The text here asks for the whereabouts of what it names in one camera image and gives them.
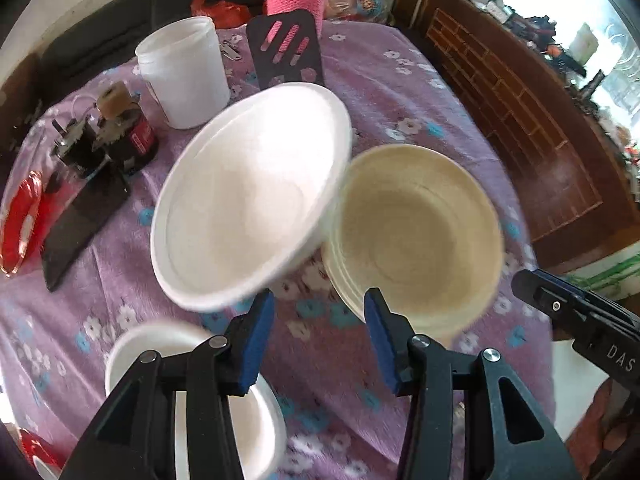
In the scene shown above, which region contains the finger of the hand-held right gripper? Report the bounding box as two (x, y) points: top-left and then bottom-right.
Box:
(511, 268), (631, 342)

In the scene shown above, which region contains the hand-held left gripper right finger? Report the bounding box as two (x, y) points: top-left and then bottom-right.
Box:
(364, 287), (583, 480)

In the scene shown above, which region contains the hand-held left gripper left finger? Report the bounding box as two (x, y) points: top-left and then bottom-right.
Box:
(60, 291), (276, 480)

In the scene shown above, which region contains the small white bowl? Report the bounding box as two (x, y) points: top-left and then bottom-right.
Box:
(104, 322), (287, 480)

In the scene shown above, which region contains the ribbed off-white bowl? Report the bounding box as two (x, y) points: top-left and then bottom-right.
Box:
(321, 145), (505, 343)

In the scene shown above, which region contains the large white bowl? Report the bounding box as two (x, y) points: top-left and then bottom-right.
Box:
(150, 82), (354, 313)

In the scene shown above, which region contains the red glass plate gold rim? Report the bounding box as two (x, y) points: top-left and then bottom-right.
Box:
(0, 170), (61, 278)
(17, 427), (68, 480)

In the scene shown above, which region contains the wooden lattice cabinet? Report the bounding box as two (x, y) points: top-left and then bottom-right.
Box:
(390, 0), (640, 276)

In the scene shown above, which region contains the black phone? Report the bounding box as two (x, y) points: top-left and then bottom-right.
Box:
(41, 170), (132, 292)

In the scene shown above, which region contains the black can with red label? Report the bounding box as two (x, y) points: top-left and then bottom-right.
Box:
(92, 82), (160, 176)

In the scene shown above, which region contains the purple floral tablecloth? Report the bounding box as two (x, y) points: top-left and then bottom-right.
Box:
(0, 20), (556, 480)

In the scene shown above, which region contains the white plastic jar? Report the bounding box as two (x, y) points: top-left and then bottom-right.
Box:
(135, 16), (232, 130)

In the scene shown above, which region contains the black slotted spatula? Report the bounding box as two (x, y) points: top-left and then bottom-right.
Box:
(246, 10), (325, 92)

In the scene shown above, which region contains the red plastic bag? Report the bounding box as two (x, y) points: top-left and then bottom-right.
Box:
(190, 0), (251, 28)

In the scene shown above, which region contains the clear snack packet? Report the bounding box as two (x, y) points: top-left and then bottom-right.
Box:
(325, 0), (390, 25)

